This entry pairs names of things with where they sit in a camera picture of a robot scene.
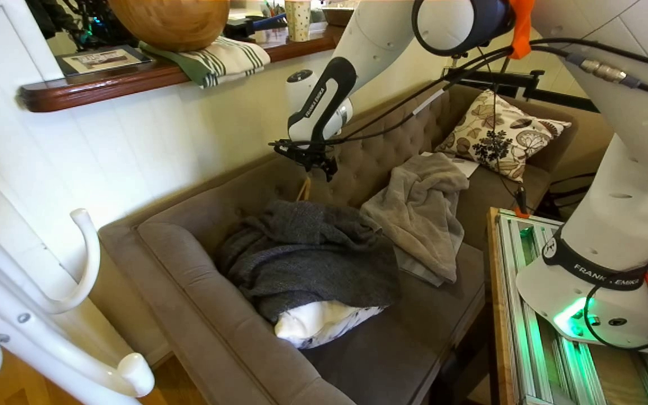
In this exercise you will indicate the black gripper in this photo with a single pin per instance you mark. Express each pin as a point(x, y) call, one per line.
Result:
point(310, 149)

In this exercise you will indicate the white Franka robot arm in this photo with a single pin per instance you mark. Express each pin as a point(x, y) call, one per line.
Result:
point(625, 225)

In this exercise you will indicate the grey-brown tufted sofa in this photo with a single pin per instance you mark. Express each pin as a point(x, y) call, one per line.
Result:
point(370, 165)

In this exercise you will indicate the white coat stand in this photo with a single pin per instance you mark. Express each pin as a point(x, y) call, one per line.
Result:
point(24, 301)

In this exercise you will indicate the dark grey blanket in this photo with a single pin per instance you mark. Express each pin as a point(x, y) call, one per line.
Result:
point(310, 255)

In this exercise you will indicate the light grey towel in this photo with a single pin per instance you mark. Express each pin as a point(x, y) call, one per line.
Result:
point(422, 218)

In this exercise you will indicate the green striped folded cloth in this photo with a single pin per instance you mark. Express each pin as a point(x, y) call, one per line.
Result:
point(215, 63)

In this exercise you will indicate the pale patterned cup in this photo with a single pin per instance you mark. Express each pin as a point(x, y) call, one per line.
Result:
point(298, 20)

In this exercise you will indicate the white crumpled cloth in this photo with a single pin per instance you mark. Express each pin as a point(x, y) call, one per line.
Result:
point(315, 322)

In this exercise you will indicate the floral patterned pillow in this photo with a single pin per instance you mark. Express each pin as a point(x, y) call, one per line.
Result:
point(511, 131)

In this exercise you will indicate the round brown woven basket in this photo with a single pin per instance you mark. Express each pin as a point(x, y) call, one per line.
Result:
point(169, 20)

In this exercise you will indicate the flat framed picture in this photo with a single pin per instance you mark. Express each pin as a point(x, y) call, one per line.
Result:
point(103, 59)

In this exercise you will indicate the black clutter on shelf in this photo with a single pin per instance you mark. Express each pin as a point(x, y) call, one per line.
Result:
point(84, 26)

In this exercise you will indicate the wooden table with aluminium rails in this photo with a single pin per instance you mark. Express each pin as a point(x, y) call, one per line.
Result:
point(534, 360)

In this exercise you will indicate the black metal rail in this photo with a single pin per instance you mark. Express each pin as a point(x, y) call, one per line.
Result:
point(504, 79)

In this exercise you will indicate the dark wooden wall shelf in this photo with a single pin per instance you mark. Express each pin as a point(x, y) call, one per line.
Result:
point(91, 89)

